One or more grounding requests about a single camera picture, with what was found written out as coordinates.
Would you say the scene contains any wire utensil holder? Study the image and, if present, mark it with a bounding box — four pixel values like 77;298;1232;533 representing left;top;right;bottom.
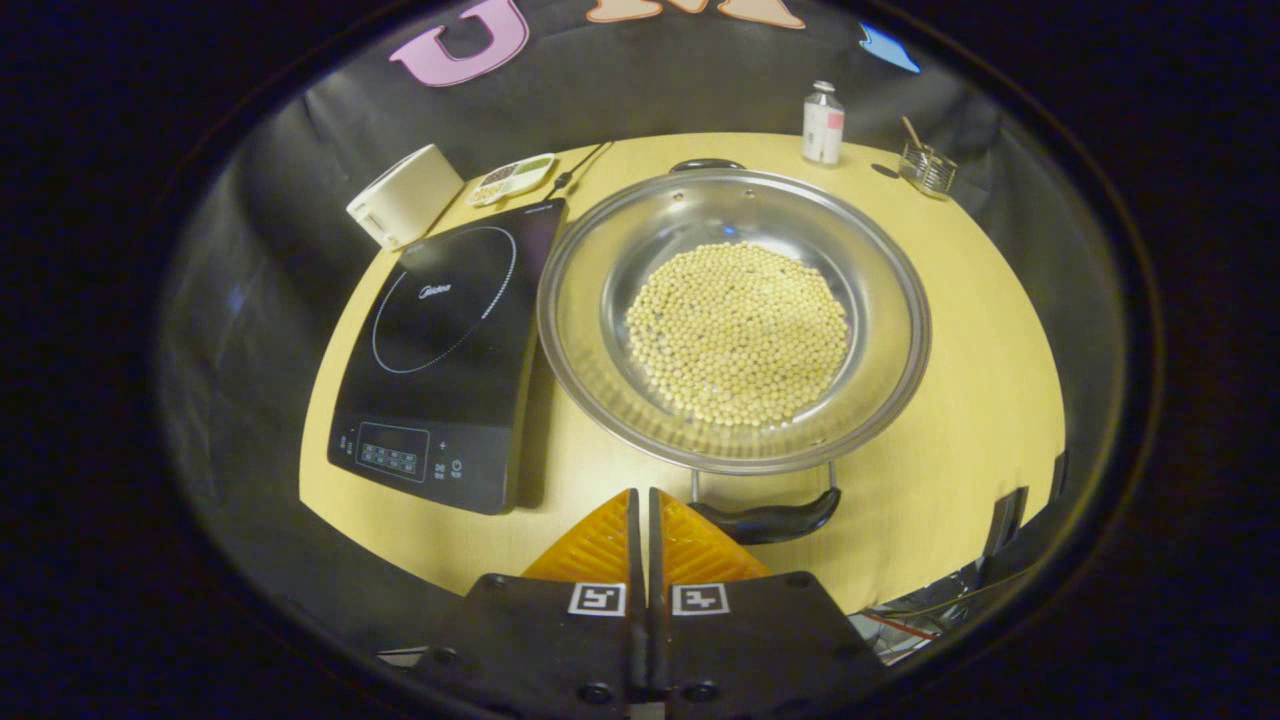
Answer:
898;140;959;201

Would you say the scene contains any red cable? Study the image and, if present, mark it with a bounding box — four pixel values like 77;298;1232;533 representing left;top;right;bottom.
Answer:
865;612;941;641

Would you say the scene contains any black cable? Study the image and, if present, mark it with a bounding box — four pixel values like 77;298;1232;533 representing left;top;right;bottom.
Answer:
545;142;613;201

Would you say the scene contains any clear bottle with white label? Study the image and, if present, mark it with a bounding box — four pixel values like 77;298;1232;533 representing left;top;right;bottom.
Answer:
802;80;846;167

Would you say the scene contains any steel pot with black handles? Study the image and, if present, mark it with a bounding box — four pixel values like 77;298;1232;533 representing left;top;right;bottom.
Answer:
537;158;933;547

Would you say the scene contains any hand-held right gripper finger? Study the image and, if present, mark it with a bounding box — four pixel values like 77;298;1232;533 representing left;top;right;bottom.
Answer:
405;488;646;720
648;487;891;720

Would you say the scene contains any black induction cooktop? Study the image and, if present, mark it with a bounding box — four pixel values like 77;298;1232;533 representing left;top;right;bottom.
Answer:
327;197;569;516

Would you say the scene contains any white box appliance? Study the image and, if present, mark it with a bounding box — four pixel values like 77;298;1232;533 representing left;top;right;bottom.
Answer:
346;143;466;251

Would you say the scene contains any pile of soybeans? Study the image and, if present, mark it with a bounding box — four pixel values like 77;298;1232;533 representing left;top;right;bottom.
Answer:
625;241;851;429

